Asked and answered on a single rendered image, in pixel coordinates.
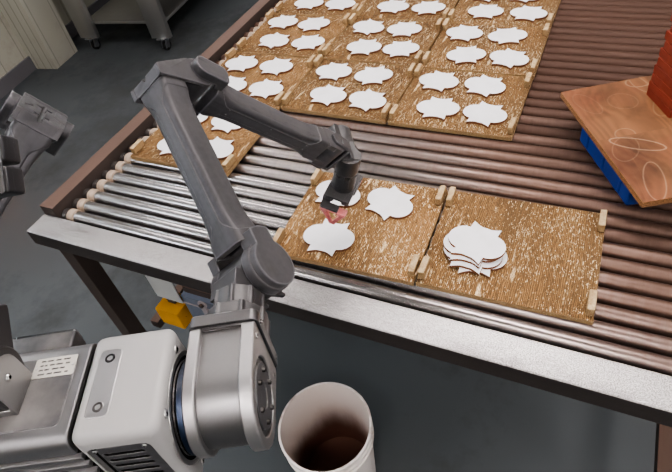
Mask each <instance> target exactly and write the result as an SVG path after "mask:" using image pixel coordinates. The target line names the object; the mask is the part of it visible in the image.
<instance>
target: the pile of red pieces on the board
mask: <svg viewBox="0 0 672 472"><path fill-rule="evenodd" d="M664 38H665V39H666V41H665V44H664V47H661V49H660V52H659V56H660V57H659V58H658V61H657V64H655V66H654V70H653V74H652V78H651V80H650V81H649V85H648V90H647V95H648V96H649V97H650V99H651V100H652V101H653V102H654V103H655V104H656V105H657V106H658V107H659V108H660V109H661V110H662V111H663V112H664V114H665V115H666V116H667V117H668V118H672V26H671V29H670V30H667V31H666V34H665V37H664Z"/></svg>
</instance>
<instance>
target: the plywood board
mask: <svg viewBox="0 0 672 472"><path fill-rule="evenodd" d="M651 78H652V75H650V76H645V77H639V78H634V79H629V80H623V81H618V82H613V83H607V84H602V85H597V86H591V87H586V88H581V89H575V90H570V91H565V92H561V95H560V98H561V99H562V100H563V102H564V103H565V104H566V106H567V107H568V108H569V110H570V111H571V113H572V114H573V115H574V117H575V118H576V119H577V121H578V122H579V123H580V125H581V126H582V128H583V129H584V130H585V132H586V133H587V134H588V136H589V137H590V138H591V140H592V141H593V142H594V144H595V145H596V147H597V148H598V149H599V151H600V152H601V153H602V155H603V156H604V157H605V159H606V160H607V162H608V163H609V164H610V166H611V167H612V168H613V170H614V171H615V172H616V174H617V175H618V176H619V178H620V179H621V181H622V182H623V183H624V185H625V186H626V187H627V189H628V190H629V191H630V193H631V194H632V196H633V197H634V198H635V200H636V201H637V202H638V204H639V205H640V206H641V208H644V207H650V206H656V205H661V204H667V203H672V118H668V117H667V116H666V115H665V114H664V112H663V111H662V110H661V109H660V108H659V107H658V106H657V105H656V104H655V103H654V102H653V101H652V100H651V99H650V97H649V96H648V95H647V90H648V85H649V81H650V80H651Z"/></svg>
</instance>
